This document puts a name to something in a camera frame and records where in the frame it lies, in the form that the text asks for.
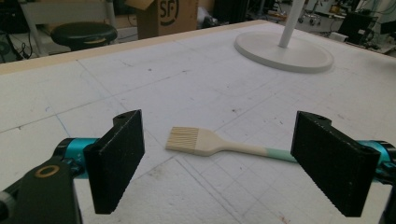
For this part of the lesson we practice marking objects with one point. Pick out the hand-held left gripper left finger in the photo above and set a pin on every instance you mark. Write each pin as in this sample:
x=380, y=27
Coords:
x=113, y=168

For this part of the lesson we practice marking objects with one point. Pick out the brown cardboard box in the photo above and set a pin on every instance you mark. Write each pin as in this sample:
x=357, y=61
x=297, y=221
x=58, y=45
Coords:
x=166, y=17

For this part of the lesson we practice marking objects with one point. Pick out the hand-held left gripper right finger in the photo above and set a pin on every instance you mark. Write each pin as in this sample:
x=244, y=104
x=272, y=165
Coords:
x=334, y=166

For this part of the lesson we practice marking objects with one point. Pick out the black round stool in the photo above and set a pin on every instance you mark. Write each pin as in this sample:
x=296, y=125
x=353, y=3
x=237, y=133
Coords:
x=83, y=34

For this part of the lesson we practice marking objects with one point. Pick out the beige silicone basting brush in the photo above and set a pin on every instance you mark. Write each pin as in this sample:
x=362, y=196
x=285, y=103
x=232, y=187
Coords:
x=205, y=142

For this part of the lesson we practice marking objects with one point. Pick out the white stand pole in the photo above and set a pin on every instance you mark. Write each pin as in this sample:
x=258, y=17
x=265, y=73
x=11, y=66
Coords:
x=290, y=23

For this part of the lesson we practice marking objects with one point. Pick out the white round stand base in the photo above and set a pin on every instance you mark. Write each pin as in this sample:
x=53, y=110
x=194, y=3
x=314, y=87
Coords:
x=281, y=53

